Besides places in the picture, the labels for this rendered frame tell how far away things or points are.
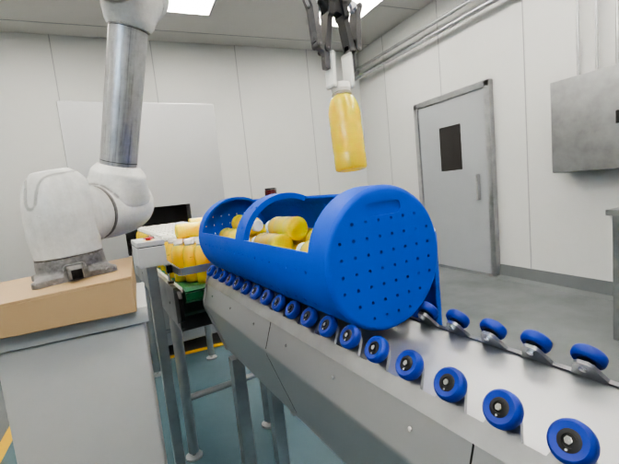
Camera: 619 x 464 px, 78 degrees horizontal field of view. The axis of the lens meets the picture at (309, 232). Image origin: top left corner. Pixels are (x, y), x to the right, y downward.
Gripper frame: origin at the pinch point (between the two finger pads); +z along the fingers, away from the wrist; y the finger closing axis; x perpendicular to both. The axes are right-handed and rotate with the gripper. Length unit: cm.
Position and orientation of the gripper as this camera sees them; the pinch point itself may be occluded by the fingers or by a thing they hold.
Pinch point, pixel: (339, 72)
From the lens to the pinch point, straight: 85.6
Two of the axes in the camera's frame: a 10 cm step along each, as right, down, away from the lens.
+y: 8.5, -1.4, 5.0
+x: -5.1, -0.5, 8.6
